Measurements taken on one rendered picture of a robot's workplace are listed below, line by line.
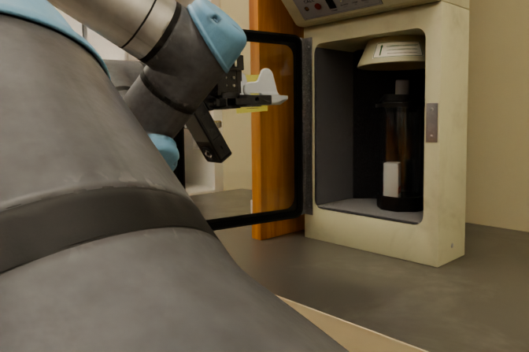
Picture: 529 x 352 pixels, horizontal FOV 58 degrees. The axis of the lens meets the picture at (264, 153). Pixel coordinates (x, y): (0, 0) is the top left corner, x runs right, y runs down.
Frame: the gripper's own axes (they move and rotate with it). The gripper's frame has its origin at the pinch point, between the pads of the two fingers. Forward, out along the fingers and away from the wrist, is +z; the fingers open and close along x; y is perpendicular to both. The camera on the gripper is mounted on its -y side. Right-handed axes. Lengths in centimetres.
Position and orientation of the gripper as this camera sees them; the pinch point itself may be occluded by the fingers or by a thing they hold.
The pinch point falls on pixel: (271, 102)
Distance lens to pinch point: 82.7
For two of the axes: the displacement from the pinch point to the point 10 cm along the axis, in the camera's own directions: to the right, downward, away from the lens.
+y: -0.4, -10.0, -0.7
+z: 7.5, -0.8, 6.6
